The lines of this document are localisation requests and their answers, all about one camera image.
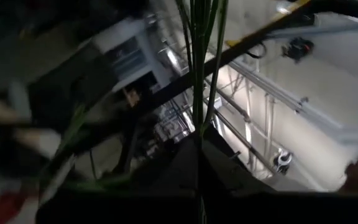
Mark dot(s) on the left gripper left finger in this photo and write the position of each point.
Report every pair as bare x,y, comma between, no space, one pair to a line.
179,171

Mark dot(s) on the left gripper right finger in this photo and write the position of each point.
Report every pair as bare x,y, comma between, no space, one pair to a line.
225,174

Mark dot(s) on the black ceiling spotlight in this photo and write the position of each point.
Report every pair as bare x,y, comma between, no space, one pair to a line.
282,169
297,48

